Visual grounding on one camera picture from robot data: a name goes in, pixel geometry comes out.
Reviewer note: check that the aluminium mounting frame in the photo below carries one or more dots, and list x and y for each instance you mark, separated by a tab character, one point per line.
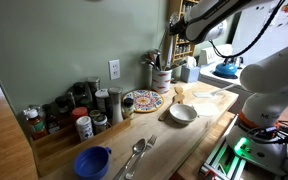
224	163

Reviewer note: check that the three-shelf wooden spice rack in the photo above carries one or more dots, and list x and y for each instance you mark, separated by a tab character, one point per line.
173	6

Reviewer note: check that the wooden spoon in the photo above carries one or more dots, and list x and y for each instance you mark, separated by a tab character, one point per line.
170	108

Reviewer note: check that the blue measuring cup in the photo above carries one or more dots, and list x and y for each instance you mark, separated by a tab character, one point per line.
91	163

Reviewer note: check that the flat wooden spatula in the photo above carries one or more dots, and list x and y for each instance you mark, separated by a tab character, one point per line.
179	90

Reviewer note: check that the white tissue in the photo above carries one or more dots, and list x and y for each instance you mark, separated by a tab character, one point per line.
190	61

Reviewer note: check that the tall dark spice jar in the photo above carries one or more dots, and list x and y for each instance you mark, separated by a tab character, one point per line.
79	93

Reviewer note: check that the metal spoon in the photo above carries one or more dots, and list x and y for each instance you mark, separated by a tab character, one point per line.
138	146

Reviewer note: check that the small silver kettle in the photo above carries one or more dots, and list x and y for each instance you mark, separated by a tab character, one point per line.
239	62

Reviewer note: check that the small glass spice jar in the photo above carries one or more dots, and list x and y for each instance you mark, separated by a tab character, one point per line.
94	114
100	124

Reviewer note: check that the wooden spice tray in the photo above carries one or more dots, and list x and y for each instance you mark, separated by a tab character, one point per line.
60	150

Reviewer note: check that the black cooking spoon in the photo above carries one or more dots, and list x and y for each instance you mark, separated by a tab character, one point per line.
158	61

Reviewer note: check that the white wall outlet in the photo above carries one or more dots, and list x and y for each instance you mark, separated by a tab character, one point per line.
114	69

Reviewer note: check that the orange sauce bottle white cap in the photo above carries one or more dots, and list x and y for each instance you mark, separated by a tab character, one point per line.
36	125

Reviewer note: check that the white bowl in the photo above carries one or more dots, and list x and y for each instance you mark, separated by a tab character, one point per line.
183	114

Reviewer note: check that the metal fork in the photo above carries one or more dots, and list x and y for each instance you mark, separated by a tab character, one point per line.
149	142

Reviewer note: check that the white ceramic utensil holder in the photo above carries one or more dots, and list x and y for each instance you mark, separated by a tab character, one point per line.
161	81

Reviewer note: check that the white paper napkin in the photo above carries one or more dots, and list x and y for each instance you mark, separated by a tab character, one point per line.
205	109

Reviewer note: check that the white printed shaker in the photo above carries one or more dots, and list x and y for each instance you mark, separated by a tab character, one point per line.
84	128

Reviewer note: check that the small black-lidded jar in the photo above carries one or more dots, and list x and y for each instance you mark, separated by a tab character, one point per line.
128	108

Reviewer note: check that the white refrigerator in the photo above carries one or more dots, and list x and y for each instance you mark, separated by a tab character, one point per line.
244	30

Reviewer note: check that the blue kettle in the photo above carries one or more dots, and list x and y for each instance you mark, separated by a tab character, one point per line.
225	70

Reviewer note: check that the metal-lidded glass jar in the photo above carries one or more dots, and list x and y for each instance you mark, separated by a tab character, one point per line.
93	86

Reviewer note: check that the white-lidded spice jar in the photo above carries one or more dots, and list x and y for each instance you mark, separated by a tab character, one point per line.
102	100

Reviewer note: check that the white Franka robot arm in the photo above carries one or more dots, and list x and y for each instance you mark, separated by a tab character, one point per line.
274	80

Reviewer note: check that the dark sauce bottle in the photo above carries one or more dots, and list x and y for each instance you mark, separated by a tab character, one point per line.
51	120

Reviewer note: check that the black-lidded spice jar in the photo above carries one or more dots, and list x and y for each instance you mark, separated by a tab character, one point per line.
63	108

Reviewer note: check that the blue tissue box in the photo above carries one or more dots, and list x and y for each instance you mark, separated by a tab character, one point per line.
189	74

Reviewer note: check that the red-lidded spice jar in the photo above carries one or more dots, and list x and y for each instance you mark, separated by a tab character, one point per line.
80	112

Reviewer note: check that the white stove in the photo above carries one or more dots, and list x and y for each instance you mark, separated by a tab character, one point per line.
208	55

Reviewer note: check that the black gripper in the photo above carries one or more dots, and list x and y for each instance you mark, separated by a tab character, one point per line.
181	27

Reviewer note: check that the metal ladle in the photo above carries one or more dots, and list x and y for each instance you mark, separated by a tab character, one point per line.
150	56

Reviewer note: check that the two-shelf wooden spice rack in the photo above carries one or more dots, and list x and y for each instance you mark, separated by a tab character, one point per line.
184	50

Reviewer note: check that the colourful patterned plate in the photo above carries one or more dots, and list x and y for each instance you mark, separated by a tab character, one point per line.
144	101

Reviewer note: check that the clear tall salt grinder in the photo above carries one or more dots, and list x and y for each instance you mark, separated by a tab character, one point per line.
116	105

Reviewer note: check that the light wooden utensil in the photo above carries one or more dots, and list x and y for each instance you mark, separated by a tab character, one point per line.
180	64

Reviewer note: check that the red fridge magnet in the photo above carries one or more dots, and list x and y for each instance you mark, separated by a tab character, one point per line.
287	7

